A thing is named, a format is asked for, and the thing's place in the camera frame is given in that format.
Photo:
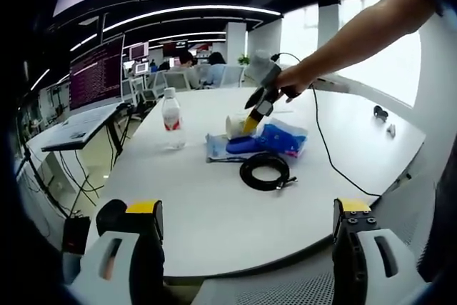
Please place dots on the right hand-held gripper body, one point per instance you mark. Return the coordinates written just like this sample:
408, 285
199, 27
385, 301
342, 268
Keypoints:
264, 69

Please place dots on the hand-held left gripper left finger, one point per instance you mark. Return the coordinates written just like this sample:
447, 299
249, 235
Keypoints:
143, 248

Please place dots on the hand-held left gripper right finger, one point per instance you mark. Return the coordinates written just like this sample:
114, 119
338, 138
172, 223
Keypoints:
350, 255

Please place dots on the white paper cup item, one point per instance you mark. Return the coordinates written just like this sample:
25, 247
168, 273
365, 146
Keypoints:
235, 126

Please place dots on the blue tissue packet item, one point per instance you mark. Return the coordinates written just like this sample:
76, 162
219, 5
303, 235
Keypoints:
282, 137

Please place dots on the blue mouse pad packet item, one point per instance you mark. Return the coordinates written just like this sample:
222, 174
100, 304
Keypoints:
228, 149

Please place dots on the clear water bottle item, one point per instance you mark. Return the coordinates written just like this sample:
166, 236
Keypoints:
174, 119

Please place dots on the small black tabletop item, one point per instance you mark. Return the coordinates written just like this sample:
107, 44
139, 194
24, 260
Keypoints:
380, 112

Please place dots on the small white tabletop item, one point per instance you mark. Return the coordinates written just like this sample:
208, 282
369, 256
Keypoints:
391, 130

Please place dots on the white tabletop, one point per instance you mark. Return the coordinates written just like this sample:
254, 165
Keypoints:
214, 219

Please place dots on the person's right hand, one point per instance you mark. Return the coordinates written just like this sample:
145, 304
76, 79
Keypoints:
296, 80

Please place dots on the green potted plant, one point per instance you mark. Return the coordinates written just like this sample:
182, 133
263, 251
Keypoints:
244, 60

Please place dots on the white mesh office chair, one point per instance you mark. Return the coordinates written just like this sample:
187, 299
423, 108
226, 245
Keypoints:
231, 76
176, 81

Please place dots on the dark round object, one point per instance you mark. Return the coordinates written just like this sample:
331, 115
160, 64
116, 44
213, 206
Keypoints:
110, 215

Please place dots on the black floor box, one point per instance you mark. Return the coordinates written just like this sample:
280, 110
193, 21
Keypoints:
76, 235

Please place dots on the white ceiling light strip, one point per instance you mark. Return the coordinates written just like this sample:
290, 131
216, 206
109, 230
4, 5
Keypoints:
193, 12
187, 36

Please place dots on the person's dark clothing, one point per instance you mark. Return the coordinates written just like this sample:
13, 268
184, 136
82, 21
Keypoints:
442, 230

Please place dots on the black tripod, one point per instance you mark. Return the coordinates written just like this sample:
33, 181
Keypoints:
119, 130

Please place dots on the small pink screen monitor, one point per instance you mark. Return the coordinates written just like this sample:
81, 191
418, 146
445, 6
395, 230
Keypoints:
138, 51

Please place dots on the white side desk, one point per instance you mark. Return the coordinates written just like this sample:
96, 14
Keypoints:
82, 126

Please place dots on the computer monitor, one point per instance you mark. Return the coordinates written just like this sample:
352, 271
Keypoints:
96, 76

